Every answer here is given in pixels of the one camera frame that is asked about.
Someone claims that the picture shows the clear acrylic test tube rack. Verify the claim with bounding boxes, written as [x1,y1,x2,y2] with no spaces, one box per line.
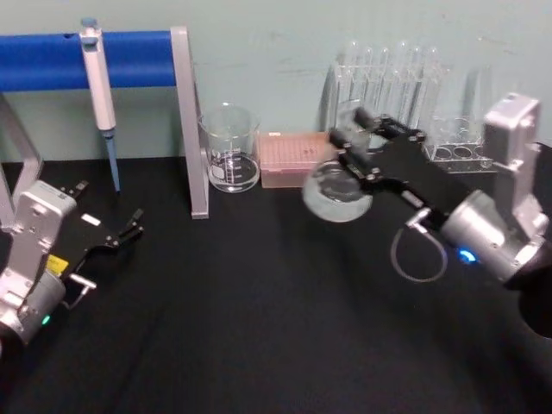
[320,38,495,174]

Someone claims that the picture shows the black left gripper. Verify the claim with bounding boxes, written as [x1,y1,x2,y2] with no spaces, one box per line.
[46,180,146,282]

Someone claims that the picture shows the left gripper's thin cable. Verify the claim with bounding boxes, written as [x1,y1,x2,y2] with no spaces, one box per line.
[62,273,98,311]

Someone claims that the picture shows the clear glass beaker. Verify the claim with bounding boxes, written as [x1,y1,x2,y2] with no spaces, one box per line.
[198,102,261,193]

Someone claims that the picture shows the right gripper's thin cable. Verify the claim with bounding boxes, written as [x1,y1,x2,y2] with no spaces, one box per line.
[390,208,449,285]

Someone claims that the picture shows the round clear glass flask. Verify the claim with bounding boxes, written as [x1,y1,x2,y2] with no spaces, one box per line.
[301,107,374,223]

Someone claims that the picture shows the black table cloth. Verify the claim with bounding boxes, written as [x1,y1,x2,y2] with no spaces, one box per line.
[0,158,552,414]

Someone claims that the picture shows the pink pipette tip box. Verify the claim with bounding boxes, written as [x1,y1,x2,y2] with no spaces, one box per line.
[257,130,342,190]

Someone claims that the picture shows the gripper's thin cable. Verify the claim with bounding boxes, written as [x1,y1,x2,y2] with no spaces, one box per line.
[62,273,98,311]
[390,208,449,285]

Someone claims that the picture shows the clear glass test tube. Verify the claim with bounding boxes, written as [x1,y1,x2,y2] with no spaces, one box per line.
[348,39,361,110]
[410,45,424,129]
[378,46,392,118]
[363,46,376,118]
[424,45,439,133]
[396,40,411,124]

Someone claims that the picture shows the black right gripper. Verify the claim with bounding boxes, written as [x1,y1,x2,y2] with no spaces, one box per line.
[329,106,467,226]

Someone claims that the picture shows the white pipette with blue tip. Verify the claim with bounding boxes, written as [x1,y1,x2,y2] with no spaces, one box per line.
[78,16,122,193]

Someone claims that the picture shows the blue and grey pipette stand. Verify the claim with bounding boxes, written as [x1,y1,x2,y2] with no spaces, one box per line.
[0,27,211,230]

